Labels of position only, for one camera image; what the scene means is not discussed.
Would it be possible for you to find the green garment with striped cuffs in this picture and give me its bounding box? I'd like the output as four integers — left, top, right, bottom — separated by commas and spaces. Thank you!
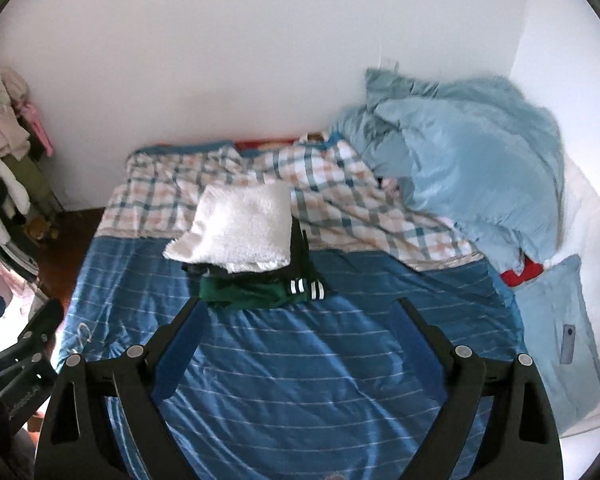
200, 260, 327, 310

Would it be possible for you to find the white tweed jacket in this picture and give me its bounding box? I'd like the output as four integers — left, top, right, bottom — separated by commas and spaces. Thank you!
162, 182, 293, 275

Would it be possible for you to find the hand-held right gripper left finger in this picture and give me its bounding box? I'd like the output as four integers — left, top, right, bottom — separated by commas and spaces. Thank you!
34, 297, 208, 480

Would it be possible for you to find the light blue duvet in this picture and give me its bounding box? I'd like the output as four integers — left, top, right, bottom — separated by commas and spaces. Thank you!
330, 67, 566, 271

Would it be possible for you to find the blue striped bed sheet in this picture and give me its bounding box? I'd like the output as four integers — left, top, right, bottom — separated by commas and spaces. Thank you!
55, 230, 526, 480

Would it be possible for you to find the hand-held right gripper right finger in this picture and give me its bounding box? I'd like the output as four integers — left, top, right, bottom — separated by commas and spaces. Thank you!
391, 297, 563, 480

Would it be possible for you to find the black garment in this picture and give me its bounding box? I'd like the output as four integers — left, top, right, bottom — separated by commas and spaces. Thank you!
182, 220, 312, 283

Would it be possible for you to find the pink clothes hanger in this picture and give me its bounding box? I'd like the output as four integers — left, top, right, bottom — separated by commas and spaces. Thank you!
22, 102, 54, 157

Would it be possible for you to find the red cloth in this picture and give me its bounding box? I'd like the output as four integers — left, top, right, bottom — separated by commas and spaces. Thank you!
500, 257, 546, 286

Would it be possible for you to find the light blue pillow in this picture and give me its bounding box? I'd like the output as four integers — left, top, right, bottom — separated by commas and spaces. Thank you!
512, 255, 600, 433

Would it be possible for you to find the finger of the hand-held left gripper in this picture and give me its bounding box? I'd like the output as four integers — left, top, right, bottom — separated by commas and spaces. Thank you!
20, 299, 65, 348

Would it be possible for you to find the rack of hanging clothes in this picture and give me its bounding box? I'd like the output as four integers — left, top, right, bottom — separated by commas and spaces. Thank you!
0, 67, 56, 281

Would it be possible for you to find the grey smartphone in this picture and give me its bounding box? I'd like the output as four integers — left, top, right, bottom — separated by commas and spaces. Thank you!
560, 325, 576, 365

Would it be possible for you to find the plaid blanket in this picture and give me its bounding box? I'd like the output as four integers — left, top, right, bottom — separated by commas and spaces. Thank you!
102, 137, 483, 271

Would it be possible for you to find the white mattress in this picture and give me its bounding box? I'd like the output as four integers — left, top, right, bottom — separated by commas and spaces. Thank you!
555, 160, 600, 436

